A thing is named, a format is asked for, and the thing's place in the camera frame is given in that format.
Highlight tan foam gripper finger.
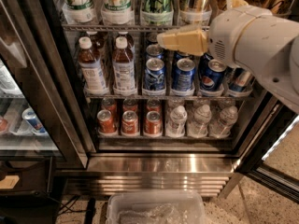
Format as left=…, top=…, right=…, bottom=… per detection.
left=157, top=24, right=208, bottom=56
left=226, top=0, right=248, bottom=9

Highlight gold orange tall can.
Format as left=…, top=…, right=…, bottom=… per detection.
left=178, top=0, right=212, bottom=26

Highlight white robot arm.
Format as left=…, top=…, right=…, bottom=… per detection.
left=157, top=0, right=299, bottom=113

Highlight rear blue pepsi can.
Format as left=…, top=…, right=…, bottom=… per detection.
left=173, top=51, right=193, bottom=63

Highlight blue pepsi can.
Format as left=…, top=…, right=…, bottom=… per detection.
left=173, top=51, right=193, bottom=63
left=172, top=58, right=196, bottom=91

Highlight front blue pepsi can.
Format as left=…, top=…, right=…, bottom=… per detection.
left=172, top=58, right=196, bottom=91

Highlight front pepsi logo can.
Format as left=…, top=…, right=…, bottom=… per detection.
left=200, top=59, right=226, bottom=91

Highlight middle blue patterned can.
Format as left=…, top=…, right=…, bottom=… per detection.
left=146, top=44, right=164, bottom=60

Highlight blue patterned can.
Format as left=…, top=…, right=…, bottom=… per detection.
left=146, top=44, right=164, bottom=60
left=144, top=58, right=165, bottom=91

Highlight rear dark can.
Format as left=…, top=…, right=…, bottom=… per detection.
left=146, top=32, right=158, bottom=46

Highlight green tall can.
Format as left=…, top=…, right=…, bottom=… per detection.
left=140, top=0, right=174, bottom=26

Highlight rear silver blue can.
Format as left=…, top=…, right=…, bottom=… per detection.
left=225, top=67, right=235, bottom=81

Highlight silver blue can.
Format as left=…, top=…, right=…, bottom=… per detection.
left=229, top=68, right=252, bottom=92
left=225, top=67, right=235, bottom=81

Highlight front blue patterned can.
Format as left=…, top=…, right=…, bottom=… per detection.
left=144, top=58, right=165, bottom=91

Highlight front silver blue can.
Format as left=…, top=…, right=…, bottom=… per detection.
left=229, top=68, right=252, bottom=92

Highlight rear right orange can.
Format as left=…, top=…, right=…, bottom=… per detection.
left=146, top=99, right=162, bottom=112

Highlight white orange green can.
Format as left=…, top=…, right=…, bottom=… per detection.
left=101, top=0, right=134, bottom=25

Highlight rear middle orange can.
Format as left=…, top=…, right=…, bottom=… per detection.
left=122, top=98, right=138, bottom=112

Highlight front right orange can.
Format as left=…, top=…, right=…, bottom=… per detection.
left=145, top=111, right=162, bottom=134

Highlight rear left orange can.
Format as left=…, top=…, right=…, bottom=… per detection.
left=101, top=98, right=117, bottom=116

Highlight front middle orange can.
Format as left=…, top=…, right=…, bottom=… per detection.
left=121, top=110, right=138, bottom=134

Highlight white green can far left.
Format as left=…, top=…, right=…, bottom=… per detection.
left=64, top=0, right=95, bottom=23

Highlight front left orange can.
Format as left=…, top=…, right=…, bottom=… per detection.
left=97, top=109, right=116, bottom=133

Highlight steel fridge base grille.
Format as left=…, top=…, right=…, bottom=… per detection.
left=63, top=153, right=235, bottom=197

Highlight open fridge door right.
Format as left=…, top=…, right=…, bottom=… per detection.
left=238, top=105, right=299, bottom=203

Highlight glass fridge door left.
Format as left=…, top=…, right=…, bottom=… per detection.
left=0, top=0, right=93, bottom=169

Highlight blue white can behind glass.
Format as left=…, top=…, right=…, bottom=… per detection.
left=21, top=107, right=47, bottom=134

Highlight red can behind glass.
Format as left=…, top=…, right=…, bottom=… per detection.
left=0, top=116, right=8, bottom=134

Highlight rear right tea bottle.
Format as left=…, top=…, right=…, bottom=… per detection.
left=118, top=31, right=135, bottom=53

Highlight tea bottle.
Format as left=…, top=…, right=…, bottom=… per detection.
left=112, top=36, right=136, bottom=95
left=118, top=31, right=135, bottom=53
left=87, top=32, right=105, bottom=52
left=78, top=36, right=108, bottom=94

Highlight front right tea bottle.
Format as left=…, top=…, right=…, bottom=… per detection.
left=112, top=36, right=136, bottom=95

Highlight front middle water bottle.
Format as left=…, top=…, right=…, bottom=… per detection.
left=188, top=105, right=212, bottom=138

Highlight water bottle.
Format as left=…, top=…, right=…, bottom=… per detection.
left=188, top=105, right=212, bottom=138
left=209, top=105, right=238, bottom=138
left=166, top=105, right=187, bottom=137

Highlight front left water bottle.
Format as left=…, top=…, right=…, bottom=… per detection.
left=166, top=105, right=187, bottom=137

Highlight front right water bottle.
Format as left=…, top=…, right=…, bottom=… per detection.
left=209, top=105, right=238, bottom=138

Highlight rear left tea bottle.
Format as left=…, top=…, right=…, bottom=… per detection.
left=87, top=32, right=105, bottom=52

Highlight front left tea bottle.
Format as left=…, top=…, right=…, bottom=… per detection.
left=78, top=36, right=108, bottom=94

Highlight clear plastic bin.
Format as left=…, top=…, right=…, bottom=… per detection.
left=106, top=190, right=206, bottom=224

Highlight middle wire shelf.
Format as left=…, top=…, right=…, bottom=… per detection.
left=85, top=93, right=255, bottom=101

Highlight wire shelf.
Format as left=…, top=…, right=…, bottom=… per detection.
left=62, top=23, right=210, bottom=34
left=98, top=135, right=233, bottom=141
left=85, top=93, right=255, bottom=101

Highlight top wire shelf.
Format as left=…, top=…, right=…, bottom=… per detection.
left=62, top=23, right=210, bottom=34

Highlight bottom wire shelf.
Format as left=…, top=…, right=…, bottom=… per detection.
left=98, top=135, right=233, bottom=141

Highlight black cables on floor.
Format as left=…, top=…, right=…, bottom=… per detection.
left=57, top=194, right=97, bottom=224

